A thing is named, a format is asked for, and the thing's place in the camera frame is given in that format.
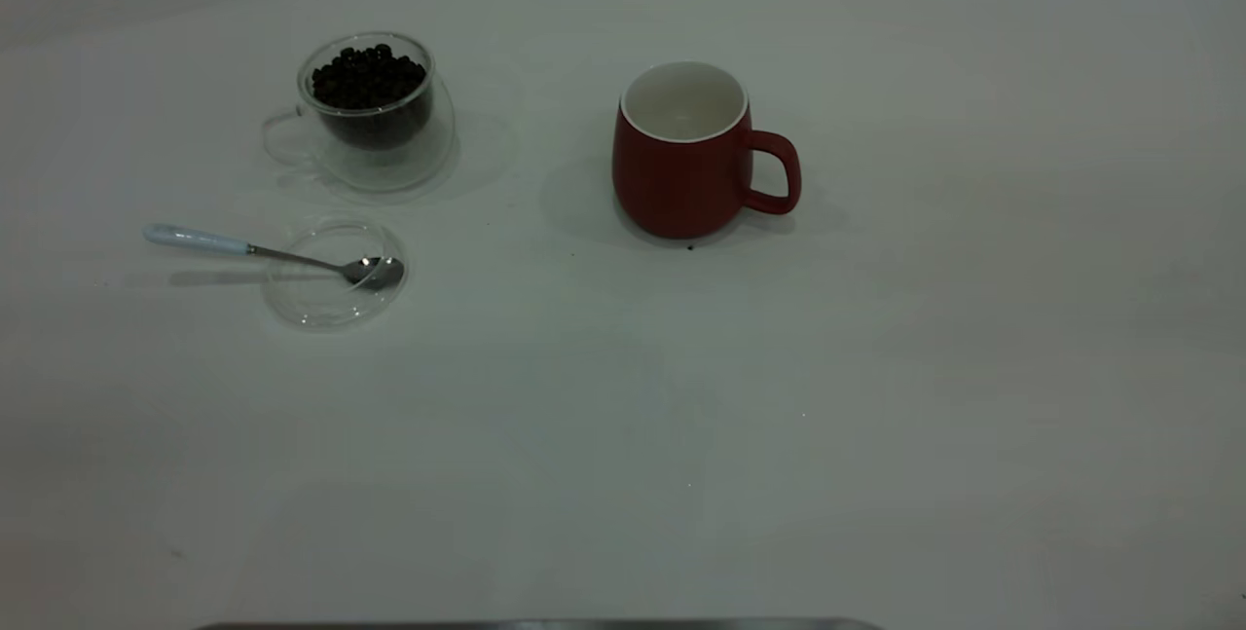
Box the red ceramic mug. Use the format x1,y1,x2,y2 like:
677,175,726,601
611,61,802,241

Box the steel spoon with white handle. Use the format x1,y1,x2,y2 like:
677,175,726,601
145,223,405,288

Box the clear round glass lid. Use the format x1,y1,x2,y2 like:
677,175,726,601
261,218,408,330

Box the dark coffee beans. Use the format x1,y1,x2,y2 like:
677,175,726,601
311,44,434,149

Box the clear double-wall glass cup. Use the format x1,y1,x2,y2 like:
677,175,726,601
261,32,457,193

